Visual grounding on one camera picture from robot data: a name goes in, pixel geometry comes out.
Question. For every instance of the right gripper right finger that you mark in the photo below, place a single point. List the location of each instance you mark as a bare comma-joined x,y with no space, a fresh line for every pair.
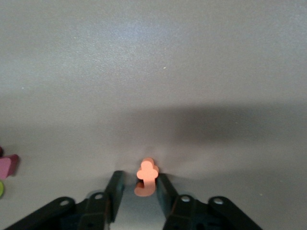
168,198

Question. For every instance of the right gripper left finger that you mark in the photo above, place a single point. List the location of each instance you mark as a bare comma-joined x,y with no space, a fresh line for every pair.
112,196

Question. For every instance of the orange letter r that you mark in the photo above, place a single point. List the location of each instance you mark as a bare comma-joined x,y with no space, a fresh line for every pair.
146,175

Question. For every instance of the maroon foam letter x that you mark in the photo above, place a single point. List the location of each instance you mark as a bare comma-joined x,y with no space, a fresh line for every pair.
7,166

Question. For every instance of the yellow foam letter s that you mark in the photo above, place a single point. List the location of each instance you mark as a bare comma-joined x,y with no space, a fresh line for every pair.
1,189

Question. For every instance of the table cover sheet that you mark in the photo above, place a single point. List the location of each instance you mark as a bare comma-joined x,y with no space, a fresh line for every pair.
153,72

